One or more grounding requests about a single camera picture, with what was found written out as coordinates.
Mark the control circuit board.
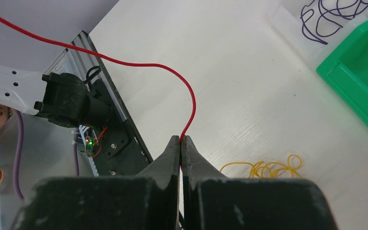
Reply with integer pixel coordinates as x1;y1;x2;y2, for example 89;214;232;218
84;126;107;159

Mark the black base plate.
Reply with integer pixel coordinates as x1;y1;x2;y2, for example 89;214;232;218
86;66;153;176

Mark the clear plastic bin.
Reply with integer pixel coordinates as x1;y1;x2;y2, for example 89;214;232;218
265;0;368;69

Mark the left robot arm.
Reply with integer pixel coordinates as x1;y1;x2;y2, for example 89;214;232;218
0;66;111;128

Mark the red cable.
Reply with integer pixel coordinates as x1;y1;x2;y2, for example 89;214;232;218
0;4;197;143

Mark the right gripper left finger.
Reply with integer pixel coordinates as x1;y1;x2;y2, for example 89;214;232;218
11;136;180;230

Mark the green plastic bin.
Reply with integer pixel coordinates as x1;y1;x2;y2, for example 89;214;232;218
316;20;368;127

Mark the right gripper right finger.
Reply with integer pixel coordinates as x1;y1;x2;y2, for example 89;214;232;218
181;136;338;230

